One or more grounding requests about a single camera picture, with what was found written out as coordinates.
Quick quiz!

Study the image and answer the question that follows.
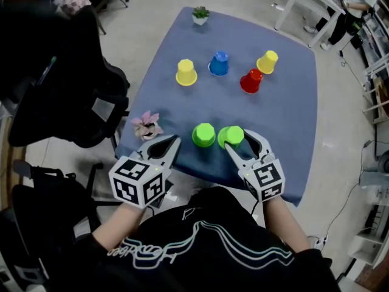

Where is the green plant in white pot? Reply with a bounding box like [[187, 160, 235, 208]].
[[191, 6, 210, 26]]

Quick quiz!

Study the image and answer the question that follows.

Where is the white shelf unit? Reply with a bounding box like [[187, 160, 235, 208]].
[[357, 0, 389, 78]]

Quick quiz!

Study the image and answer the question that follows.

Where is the pink plant in white pot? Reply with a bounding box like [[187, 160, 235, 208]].
[[130, 110, 164, 142]]

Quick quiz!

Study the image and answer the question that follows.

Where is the grey floor fan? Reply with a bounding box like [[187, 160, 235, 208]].
[[358, 150, 389, 190]]

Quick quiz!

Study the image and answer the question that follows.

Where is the red paper cup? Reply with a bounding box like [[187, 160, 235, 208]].
[[239, 68, 264, 94]]

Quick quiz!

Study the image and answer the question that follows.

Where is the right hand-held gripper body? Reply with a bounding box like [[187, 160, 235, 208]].
[[238, 151, 286, 203]]

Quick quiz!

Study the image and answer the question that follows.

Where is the black table frame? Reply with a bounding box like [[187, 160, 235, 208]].
[[110, 134, 121, 160]]

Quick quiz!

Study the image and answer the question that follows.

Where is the blue tablecloth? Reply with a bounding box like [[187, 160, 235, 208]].
[[115, 6, 318, 207]]

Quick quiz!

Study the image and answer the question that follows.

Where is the person's left forearm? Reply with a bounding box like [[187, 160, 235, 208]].
[[92, 204, 147, 256]]

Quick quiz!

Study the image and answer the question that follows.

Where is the person's black printed shirt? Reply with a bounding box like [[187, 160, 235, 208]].
[[57, 187, 341, 292]]

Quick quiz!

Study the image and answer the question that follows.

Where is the black floor cable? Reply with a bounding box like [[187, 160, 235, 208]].
[[326, 139, 373, 240]]

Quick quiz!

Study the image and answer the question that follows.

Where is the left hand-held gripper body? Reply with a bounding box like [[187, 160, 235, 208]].
[[108, 150, 174, 209]]

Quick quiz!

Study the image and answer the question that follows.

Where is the blue paper cup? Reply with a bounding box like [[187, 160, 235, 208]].
[[208, 50, 230, 77]]

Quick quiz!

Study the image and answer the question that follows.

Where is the brown wooden board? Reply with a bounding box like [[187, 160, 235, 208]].
[[0, 144, 28, 212]]

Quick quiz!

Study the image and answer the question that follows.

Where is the person's right forearm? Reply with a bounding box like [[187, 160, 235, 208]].
[[261, 198, 311, 254]]

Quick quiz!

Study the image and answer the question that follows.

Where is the wooden stool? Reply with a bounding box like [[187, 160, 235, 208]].
[[363, 77, 389, 124]]

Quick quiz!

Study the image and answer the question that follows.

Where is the white low shelf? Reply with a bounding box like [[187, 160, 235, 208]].
[[348, 223, 389, 267]]

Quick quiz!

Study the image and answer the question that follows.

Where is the yellow paper cup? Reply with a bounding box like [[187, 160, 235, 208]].
[[175, 59, 198, 87], [256, 50, 279, 75]]

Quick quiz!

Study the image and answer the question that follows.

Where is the green paper cup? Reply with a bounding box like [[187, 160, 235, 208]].
[[191, 122, 216, 148], [217, 125, 245, 150]]

